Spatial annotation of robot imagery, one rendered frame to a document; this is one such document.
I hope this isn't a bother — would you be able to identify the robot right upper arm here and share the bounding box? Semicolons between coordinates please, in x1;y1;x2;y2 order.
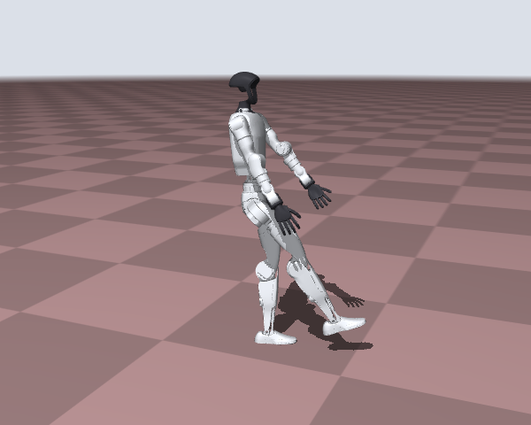
228;115;266;167

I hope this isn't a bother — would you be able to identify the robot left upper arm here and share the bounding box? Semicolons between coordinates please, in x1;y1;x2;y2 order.
258;112;292;157

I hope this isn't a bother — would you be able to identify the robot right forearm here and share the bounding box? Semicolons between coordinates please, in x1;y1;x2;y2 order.
248;154;280;205

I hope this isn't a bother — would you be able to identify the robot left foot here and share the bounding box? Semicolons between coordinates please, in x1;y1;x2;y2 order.
255;330;296;344

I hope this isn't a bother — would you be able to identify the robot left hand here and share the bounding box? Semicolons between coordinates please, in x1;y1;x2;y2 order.
299;174;332;210

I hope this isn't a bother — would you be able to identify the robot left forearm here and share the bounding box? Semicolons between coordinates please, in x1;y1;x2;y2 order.
283;149;312;186

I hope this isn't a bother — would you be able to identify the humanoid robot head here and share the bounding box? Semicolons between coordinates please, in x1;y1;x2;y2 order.
229;72;260;113

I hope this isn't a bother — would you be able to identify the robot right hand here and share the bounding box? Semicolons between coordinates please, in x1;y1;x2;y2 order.
266;192;301;236

